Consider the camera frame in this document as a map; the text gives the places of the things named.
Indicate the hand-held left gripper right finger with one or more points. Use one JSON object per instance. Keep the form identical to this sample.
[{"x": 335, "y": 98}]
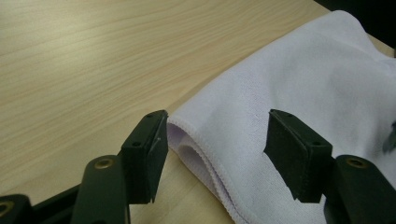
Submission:
[{"x": 299, "y": 155}]

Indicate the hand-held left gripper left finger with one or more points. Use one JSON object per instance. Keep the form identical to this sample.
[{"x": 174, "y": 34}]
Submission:
[{"x": 144, "y": 158}]

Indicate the white printed towel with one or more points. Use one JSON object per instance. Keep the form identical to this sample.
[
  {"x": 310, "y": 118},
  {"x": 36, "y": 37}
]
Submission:
[{"x": 311, "y": 81}]

